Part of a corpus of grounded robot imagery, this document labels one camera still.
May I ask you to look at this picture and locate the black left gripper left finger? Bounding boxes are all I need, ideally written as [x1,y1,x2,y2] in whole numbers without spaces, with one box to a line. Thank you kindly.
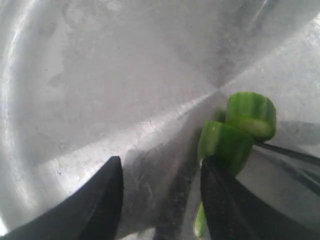
[4,156,124,240]

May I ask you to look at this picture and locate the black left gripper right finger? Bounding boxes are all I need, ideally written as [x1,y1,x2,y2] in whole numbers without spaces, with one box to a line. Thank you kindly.
[200,157,320,240]

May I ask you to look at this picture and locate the green cucumber end with stem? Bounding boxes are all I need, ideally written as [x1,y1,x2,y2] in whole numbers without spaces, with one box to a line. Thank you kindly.
[193,120,255,239]

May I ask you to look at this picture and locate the black kitchen knife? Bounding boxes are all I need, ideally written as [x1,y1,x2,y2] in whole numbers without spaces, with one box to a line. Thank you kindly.
[255,142,320,167]

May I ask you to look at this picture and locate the cut green cucumber slice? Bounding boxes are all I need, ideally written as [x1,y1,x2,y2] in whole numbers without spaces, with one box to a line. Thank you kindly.
[225,91,277,142]

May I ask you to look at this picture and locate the round stainless steel plate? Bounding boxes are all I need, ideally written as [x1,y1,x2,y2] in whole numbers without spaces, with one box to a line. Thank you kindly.
[0,0,320,240]

